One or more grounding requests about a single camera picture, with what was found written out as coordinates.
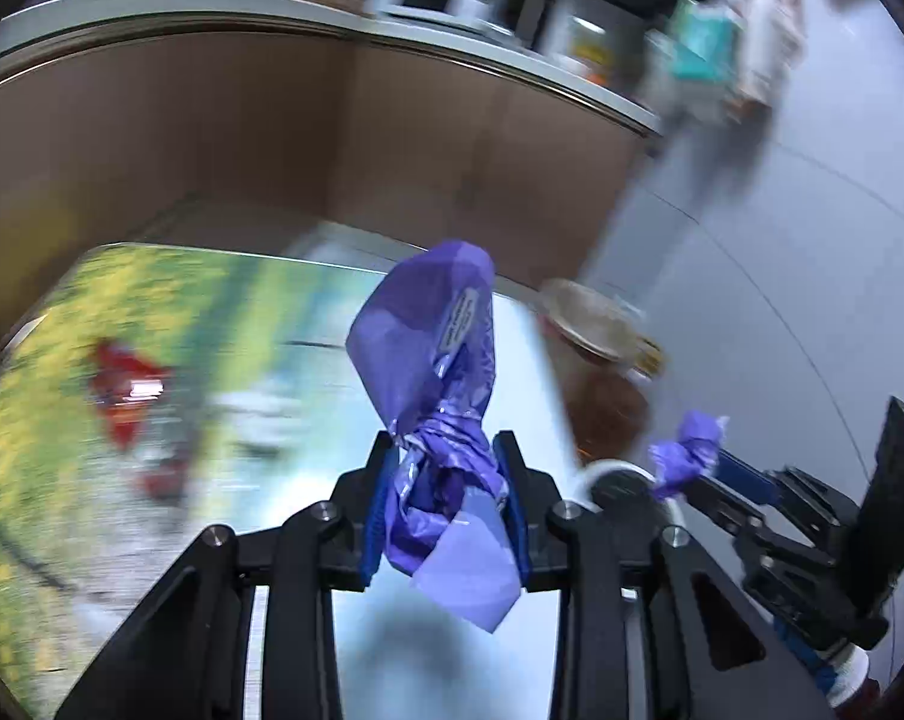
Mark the purple plastic trash bag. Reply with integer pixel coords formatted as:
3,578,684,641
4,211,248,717
346,241,522,632

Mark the white round trash can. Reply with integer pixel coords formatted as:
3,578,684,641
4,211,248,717
570,458,686,528

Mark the brown kitchen cabinet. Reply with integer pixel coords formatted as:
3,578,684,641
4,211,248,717
0,0,660,344

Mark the brown lidded jar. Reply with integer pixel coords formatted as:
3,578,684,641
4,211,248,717
538,278,665,463

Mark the floral landscape floor mat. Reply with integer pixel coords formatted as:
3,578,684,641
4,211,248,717
0,244,379,718

